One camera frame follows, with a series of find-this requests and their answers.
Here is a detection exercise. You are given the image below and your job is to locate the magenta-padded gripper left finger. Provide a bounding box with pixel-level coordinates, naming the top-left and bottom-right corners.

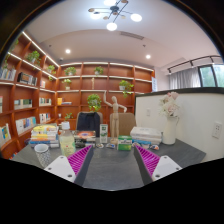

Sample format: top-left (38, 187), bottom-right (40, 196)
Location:
top-left (43, 144), bottom-right (95, 187)

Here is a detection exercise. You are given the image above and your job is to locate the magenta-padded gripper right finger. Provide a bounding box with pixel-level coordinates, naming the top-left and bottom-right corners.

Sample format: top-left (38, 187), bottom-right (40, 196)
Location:
top-left (133, 144), bottom-right (183, 186)

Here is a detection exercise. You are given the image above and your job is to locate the clear bottle with yellow drink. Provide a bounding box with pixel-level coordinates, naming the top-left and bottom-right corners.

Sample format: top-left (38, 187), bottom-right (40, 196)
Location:
top-left (58, 121), bottom-right (77, 158)

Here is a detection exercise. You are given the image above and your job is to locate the stack of dark books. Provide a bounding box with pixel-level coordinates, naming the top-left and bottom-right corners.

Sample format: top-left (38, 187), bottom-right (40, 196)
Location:
top-left (73, 129), bottom-right (98, 149)

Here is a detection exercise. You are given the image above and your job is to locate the stack of white tissue packs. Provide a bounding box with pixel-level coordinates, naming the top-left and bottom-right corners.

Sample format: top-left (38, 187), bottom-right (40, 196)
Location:
top-left (129, 126), bottom-right (163, 146)

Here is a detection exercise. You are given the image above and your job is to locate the small green white box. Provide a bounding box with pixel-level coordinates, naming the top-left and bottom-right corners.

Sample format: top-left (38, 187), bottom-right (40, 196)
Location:
top-left (117, 135), bottom-right (133, 152)

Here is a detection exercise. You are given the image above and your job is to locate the white patterned cup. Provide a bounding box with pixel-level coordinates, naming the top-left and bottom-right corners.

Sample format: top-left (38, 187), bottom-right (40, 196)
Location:
top-left (33, 143), bottom-right (52, 169)

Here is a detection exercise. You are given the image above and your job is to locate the tall green white carton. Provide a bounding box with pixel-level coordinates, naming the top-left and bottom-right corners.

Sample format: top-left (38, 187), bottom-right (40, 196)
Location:
top-left (99, 123), bottom-right (109, 144)

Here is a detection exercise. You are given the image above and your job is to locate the chair with dark jacket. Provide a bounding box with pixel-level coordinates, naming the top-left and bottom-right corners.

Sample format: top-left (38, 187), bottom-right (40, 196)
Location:
top-left (75, 111), bottom-right (104, 137)

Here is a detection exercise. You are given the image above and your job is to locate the stack of colourful books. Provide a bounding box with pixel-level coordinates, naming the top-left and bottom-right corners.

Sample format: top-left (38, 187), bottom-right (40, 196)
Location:
top-left (28, 124), bottom-right (60, 149)

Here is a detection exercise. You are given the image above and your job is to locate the wooden artist mannequin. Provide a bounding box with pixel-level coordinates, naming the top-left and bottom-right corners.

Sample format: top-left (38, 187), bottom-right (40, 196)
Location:
top-left (102, 90), bottom-right (128, 144)

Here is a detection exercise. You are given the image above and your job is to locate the pink white flower bouquet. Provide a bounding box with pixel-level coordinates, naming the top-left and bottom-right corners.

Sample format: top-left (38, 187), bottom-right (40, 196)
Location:
top-left (157, 91), bottom-right (182, 119)

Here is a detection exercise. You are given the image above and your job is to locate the wooden shelf unit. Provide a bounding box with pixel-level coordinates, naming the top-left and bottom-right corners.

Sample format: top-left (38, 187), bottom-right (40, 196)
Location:
top-left (0, 30), bottom-right (156, 160)

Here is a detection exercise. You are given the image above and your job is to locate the grey curtain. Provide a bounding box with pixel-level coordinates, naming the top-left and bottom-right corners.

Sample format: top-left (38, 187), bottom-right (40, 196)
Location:
top-left (168, 66), bottom-right (202, 90)

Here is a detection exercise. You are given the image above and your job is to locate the window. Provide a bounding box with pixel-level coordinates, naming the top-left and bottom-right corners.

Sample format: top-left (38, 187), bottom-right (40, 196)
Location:
top-left (198, 63), bottom-right (224, 88)

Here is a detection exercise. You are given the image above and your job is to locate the ceiling air vent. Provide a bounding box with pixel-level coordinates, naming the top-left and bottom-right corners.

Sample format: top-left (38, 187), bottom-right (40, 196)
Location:
top-left (119, 30), bottom-right (145, 41)

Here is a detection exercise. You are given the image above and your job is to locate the branched ceiling lamp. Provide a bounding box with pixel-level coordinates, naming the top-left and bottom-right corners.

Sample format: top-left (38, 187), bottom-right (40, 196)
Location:
top-left (87, 0), bottom-right (144, 32)

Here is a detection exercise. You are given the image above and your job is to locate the white wall socket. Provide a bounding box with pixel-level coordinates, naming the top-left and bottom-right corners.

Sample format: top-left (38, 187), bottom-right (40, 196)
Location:
top-left (211, 121), bottom-right (224, 140)

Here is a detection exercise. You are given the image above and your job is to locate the white wall poster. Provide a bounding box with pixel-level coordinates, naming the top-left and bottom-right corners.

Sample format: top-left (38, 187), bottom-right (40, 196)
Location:
top-left (151, 76), bottom-right (159, 93)

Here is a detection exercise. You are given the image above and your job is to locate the black track light rail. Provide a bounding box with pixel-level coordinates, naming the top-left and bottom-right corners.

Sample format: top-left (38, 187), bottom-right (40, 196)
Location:
top-left (166, 54), bottom-right (223, 74)

